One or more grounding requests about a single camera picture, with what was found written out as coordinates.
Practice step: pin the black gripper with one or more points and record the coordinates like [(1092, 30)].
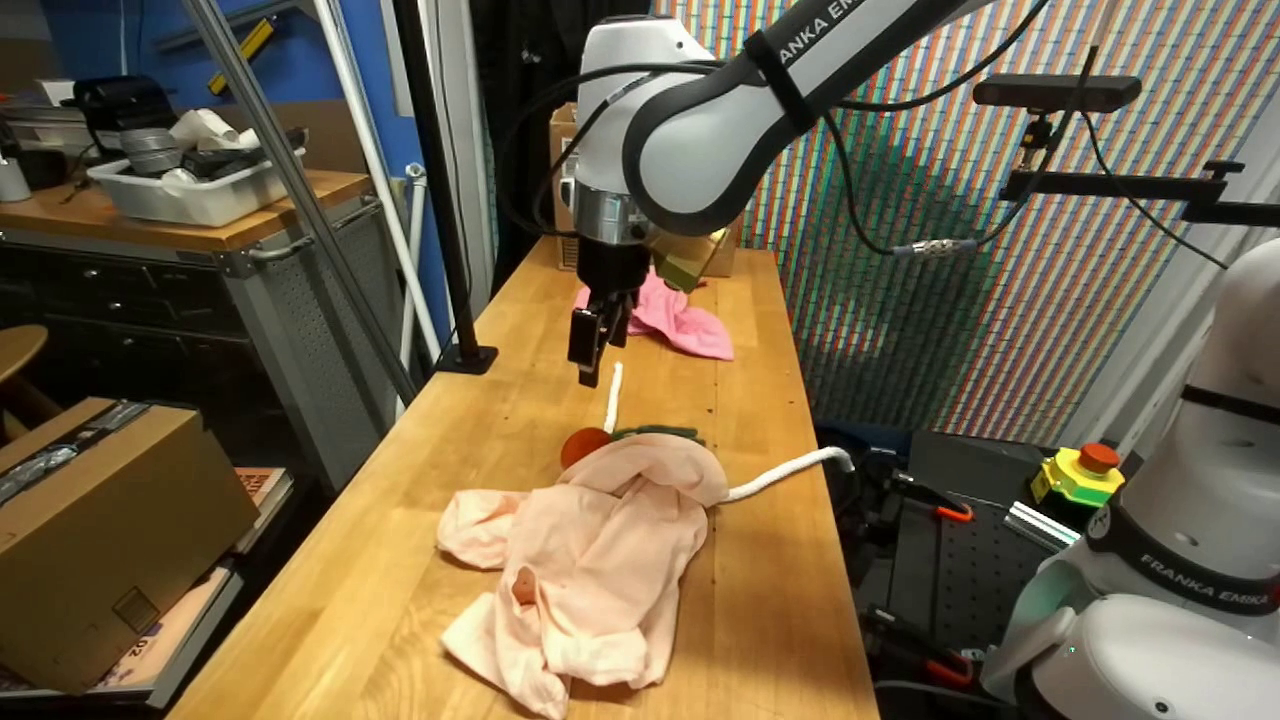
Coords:
[(619, 280)]

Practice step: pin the pink t-shirt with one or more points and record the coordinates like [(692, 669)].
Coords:
[(687, 324)]

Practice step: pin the plush red radish green leaves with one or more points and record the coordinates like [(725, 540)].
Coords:
[(583, 445)]

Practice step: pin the peach t-shirt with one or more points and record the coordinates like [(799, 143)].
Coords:
[(587, 561)]

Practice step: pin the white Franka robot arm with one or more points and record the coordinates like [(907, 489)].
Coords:
[(692, 132)]

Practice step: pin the black stand pole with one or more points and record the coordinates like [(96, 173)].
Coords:
[(445, 201)]

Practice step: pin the white slanted pole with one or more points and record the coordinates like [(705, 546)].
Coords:
[(382, 173)]

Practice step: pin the grey cabinet wooden top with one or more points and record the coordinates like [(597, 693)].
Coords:
[(293, 306)]

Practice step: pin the silver tripod pole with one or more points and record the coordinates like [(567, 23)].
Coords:
[(284, 173)]

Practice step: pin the black control box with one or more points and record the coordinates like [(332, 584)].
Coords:
[(962, 561)]

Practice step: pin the white bin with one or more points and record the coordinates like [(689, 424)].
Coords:
[(187, 195)]

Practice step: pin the yellow red emergency stop button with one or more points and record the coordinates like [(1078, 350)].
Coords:
[(1078, 479)]

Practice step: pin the brown cardboard box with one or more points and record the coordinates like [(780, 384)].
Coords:
[(104, 532)]

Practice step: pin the round wooden stool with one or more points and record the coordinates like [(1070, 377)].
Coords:
[(18, 350)]

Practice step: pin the black stereo camera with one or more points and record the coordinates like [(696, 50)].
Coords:
[(1055, 91)]

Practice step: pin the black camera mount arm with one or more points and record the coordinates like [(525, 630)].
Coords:
[(1146, 187)]

